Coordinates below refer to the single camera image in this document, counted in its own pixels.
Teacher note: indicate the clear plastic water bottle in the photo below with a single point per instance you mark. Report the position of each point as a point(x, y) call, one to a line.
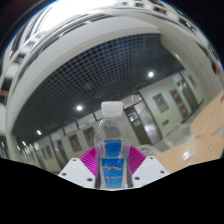
point(112, 160)

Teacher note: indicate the framed wall portraits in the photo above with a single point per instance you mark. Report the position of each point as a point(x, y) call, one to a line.
point(75, 141)

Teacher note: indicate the round wooden table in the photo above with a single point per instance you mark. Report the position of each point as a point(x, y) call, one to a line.
point(210, 116)

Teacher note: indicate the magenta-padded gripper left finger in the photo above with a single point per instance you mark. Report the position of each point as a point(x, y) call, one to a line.
point(76, 171)

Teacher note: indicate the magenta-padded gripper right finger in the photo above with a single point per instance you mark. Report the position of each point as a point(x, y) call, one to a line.
point(150, 170)

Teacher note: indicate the open dark green door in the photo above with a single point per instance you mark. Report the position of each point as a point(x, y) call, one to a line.
point(138, 128)

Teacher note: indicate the round ceiling lights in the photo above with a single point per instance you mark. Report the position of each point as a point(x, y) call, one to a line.
point(79, 107)

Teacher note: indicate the green exit sign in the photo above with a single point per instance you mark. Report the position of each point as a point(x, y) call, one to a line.
point(165, 122)

